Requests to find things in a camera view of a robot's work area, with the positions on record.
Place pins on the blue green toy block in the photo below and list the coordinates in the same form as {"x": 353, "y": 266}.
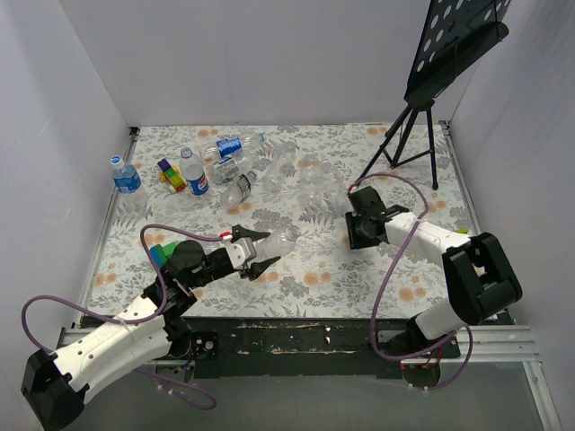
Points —
{"x": 161, "y": 253}

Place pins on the colourful toy block car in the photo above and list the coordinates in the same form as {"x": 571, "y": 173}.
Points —
{"x": 171, "y": 176}

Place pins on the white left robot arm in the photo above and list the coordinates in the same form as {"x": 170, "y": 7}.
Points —
{"x": 58, "y": 384}

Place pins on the black music stand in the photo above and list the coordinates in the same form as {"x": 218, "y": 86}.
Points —
{"x": 455, "y": 35}

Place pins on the Pocari Sweat plastic bottle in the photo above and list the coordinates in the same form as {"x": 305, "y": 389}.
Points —
{"x": 129, "y": 185}

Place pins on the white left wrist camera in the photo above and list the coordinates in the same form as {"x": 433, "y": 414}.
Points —
{"x": 240, "y": 252}

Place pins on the tall clear plastic bottle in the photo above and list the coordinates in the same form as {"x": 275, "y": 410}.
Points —
{"x": 282, "y": 162}

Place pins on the small labelled clear bottle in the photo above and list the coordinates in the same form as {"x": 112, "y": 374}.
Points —
{"x": 230, "y": 167}

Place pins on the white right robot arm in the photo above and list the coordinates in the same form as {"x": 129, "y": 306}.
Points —
{"x": 479, "y": 277}

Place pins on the Pepsi plastic bottle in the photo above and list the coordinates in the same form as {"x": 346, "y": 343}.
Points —
{"x": 192, "y": 170}
{"x": 215, "y": 151}

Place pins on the clear bottle black label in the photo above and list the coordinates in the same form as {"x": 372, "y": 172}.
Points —
{"x": 238, "y": 191}

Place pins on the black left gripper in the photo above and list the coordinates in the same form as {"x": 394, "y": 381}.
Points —
{"x": 223, "y": 258}

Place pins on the Pocari Sweat cap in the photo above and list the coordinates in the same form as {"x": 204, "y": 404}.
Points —
{"x": 117, "y": 161}

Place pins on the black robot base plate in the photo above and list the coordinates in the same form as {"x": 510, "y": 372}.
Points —
{"x": 213, "y": 348}

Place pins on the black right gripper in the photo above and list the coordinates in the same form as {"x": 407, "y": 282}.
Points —
{"x": 353, "y": 223}

